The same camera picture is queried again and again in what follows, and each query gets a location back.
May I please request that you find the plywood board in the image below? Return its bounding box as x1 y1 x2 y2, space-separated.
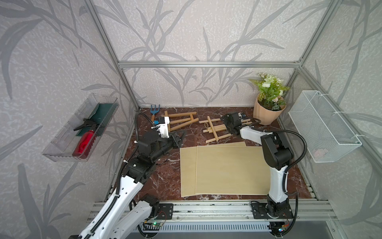
179 141 247 198
196 145 270 195

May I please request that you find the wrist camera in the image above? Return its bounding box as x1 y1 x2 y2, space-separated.
238 113 247 120
152 117 170 138

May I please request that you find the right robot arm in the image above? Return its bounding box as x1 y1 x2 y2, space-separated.
220 113 294 219

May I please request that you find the red spray bottle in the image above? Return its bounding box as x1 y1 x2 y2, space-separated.
72 119 99 159

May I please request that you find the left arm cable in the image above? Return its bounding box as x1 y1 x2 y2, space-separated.
83 111 154 239

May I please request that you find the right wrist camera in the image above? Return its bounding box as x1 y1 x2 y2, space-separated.
238 113 247 120

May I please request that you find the white wire mesh basket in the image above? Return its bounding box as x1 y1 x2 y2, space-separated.
288 90 362 163

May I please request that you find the wooden easel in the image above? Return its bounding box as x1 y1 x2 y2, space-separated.
164 111 199 132
199 117 233 144

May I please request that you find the potted plant with flowers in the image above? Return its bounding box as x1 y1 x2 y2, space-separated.
249 72 290 125

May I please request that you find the aluminium cage frame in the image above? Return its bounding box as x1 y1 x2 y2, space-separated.
83 0 382 201

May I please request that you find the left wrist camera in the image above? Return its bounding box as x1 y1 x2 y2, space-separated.
152 117 170 138

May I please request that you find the clear plastic wall tray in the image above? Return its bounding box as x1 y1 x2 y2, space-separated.
42 93 119 162

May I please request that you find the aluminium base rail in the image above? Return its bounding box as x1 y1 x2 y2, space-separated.
79 199 348 239

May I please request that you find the blue garden hand rake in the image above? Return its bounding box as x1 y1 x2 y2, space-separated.
150 105 160 122

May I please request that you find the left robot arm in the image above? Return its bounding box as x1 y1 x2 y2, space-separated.
71 130 187 239

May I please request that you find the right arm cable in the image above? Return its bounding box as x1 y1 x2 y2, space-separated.
250 118 308 237

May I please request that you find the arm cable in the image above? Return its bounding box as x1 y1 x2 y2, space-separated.
83 111 154 239
250 118 308 237

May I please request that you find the green sheet in tray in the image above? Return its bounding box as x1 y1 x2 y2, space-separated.
76 103 119 137

